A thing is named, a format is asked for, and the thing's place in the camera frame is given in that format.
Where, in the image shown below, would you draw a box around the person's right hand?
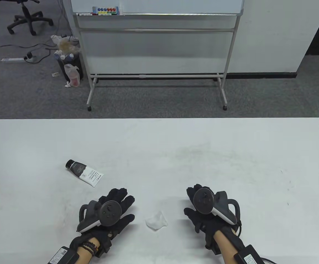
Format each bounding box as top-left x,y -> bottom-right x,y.
184,184 -> 242,249

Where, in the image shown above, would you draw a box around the person's left hand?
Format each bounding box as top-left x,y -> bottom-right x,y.
78,188 -> 136,256

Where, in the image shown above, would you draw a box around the white cotton pad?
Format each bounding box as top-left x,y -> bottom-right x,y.
145,211 -> 168,230

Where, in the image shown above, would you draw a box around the white black cleansing milk tube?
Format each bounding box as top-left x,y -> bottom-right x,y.
65,159 -> 105,188

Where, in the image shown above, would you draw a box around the person's right forearm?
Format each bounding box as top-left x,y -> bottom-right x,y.
213,230 -> 244,264

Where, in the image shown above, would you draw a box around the black right forearm sensor box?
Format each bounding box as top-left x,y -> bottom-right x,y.
234,245 -> 266,264

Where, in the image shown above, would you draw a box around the black left forearm sensor box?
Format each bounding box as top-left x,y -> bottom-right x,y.
48,246 -> 80,264

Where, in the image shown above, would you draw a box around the person's left forearm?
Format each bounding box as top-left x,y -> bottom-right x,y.
71,242 -> 95,264

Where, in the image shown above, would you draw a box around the grey white left hand controller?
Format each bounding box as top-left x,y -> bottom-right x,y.
77,200 -> 122,233

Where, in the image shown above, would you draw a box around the grey white hand controller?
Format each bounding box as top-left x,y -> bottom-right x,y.
77,200 -> 122,233
193,188 -> 238,225

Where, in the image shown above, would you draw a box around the grey white right hand controller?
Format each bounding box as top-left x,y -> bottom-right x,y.
193,188 -> 238,225

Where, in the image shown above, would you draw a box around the clear plastic bag red contents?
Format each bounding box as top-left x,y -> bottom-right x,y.
64,64 -> 80,87

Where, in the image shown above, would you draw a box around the black trash bin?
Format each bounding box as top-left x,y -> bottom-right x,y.
55,51 -> 84,81

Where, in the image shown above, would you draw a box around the beige plastic bag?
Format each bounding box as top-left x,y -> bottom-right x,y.
51,34 -> 81,55

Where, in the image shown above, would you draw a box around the pack of coloured magnets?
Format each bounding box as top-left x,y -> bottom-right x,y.
92,6 -> 119,14

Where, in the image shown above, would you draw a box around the whiteboard on metal stand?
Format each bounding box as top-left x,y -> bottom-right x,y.
70,0 -> 244,111

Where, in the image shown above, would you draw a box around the black office chair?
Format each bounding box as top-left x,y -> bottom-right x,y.
7,0 -> 54,36

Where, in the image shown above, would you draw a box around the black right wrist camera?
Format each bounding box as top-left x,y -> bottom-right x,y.
204,234 -> 217,255

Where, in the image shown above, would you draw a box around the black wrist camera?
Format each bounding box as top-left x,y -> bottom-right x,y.
97,234 -> 113,256
204,234 -> 217,255

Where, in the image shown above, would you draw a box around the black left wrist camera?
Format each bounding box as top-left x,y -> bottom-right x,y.
97,234 -> 113,256

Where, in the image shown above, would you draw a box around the dark beaded bracelets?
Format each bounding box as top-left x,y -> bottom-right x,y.
81,241 -> 99,255

